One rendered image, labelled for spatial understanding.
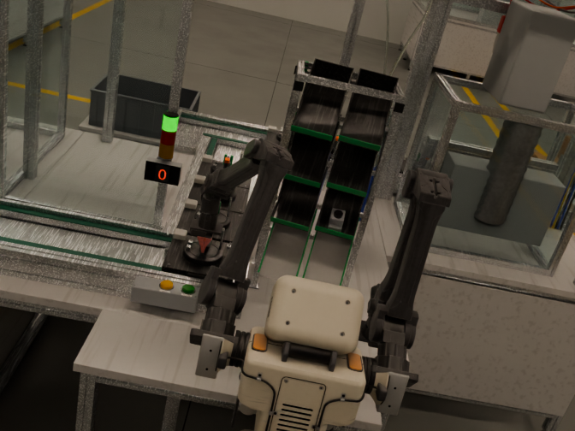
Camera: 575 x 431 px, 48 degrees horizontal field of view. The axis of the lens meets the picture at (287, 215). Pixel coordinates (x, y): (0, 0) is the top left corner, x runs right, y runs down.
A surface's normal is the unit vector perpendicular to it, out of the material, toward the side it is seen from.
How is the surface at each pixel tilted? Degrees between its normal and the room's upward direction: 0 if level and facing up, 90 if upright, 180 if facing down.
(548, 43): 90
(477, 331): 90
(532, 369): 90
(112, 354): 0
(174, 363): 0
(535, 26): 90
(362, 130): 25
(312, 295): 48
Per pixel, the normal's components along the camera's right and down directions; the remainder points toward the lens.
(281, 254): 0.01, -0.33
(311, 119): 0.11, -0.62
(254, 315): 0.21, -0.87
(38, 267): -0.02, 0.45
